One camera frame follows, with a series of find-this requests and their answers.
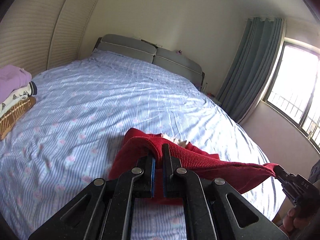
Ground red knit sweater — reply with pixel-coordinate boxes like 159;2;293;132
108;128;276;205

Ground person's right hand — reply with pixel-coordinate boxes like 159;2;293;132
279;205;320;240

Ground window with railing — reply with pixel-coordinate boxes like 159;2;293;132
263;37;319;150

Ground blue floral striped bedsheet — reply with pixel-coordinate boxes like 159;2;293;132
0;48;287;240

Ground teal green curtain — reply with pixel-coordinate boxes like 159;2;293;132
217;17;286;123

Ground folded brown plaid garment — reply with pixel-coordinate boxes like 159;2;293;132
1;96;36;141

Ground folded white patterned garment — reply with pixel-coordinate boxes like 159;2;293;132
0;81;37;117

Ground folded purple garment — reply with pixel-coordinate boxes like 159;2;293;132
0;65;32;102

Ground grey upholstered headboard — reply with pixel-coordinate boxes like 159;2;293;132
94;34;205;90

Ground beige louvered wardrobe doors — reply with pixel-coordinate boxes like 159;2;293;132
1;0;98;75

